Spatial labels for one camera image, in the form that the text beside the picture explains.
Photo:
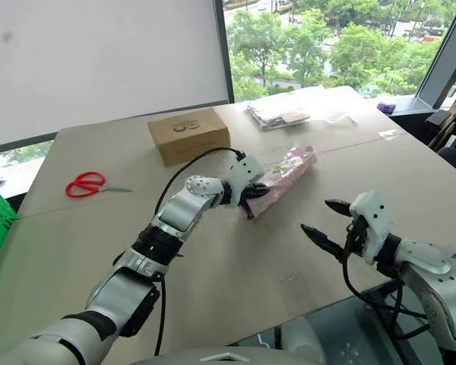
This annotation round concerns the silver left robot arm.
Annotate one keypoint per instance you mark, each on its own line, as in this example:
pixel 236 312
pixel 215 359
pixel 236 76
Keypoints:
pixel 182 213

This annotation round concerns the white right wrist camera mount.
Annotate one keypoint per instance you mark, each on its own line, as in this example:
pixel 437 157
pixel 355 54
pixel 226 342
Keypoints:
pixel 370 224

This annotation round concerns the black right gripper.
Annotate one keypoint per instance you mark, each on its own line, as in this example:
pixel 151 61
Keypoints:
pixel 357 235

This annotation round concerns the purple small object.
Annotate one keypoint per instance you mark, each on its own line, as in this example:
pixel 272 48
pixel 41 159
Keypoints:
pixel 386 106

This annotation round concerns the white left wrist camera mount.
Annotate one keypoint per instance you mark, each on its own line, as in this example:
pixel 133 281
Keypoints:
pixel 247 171

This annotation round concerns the pink plastic-wrapped package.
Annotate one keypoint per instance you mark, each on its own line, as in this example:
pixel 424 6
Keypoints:
pixel 289 171

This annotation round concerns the white panel with dark frame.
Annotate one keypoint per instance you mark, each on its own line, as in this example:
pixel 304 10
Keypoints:
pixel 99 61

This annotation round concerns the brown cardboard box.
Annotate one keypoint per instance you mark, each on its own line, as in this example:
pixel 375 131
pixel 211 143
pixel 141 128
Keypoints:
pixel 190 137

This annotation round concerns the clear tape piece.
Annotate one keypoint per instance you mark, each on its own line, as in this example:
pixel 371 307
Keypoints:
pixel 387 134

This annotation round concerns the grey window frame pillar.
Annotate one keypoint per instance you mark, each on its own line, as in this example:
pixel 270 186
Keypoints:
pixel 442 57

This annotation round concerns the crumpled clear plastic bag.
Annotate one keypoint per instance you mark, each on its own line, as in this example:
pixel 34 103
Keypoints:
pixel 336 117

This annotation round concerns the grey robot torso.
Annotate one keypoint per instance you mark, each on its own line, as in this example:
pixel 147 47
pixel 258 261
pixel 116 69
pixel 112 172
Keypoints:
pixel 220 356

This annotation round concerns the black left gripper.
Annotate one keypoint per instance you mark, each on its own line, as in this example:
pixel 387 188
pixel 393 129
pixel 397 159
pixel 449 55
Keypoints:
pixel 247 194

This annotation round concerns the black chair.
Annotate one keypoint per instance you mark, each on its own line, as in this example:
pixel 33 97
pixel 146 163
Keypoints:
pixel 454 156

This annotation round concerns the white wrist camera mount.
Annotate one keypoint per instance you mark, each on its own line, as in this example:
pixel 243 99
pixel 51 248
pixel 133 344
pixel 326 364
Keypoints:
pixel 370 224
pixel 247 171

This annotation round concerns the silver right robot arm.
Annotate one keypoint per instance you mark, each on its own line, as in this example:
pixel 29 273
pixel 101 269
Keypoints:
pixel 441 289

